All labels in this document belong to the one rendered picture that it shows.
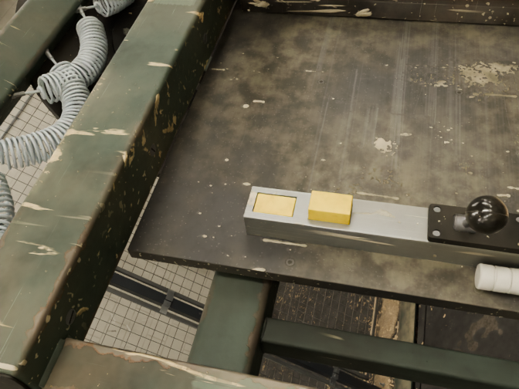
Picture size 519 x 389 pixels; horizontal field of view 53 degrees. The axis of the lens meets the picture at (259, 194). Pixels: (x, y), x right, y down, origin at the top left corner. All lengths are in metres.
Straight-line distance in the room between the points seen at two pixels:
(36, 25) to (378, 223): 0.97
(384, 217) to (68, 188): 0.38
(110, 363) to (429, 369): 0.36
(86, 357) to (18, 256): 0.13
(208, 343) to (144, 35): 0.47
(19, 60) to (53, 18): 0.16
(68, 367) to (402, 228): 0.40
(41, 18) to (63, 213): 0.81
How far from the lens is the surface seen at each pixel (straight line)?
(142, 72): 0.78
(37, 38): 1.34
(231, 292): 0.68
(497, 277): 0.64
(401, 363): 0.66
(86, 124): 0.72
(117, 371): 0.57
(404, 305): 1.87
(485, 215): 0.52
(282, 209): 0.64
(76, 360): 0.59
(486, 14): 1.01
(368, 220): 0.64
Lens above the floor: 1.86
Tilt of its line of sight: 16 degrees down
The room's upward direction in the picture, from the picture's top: 62 degrees counter-clockwise
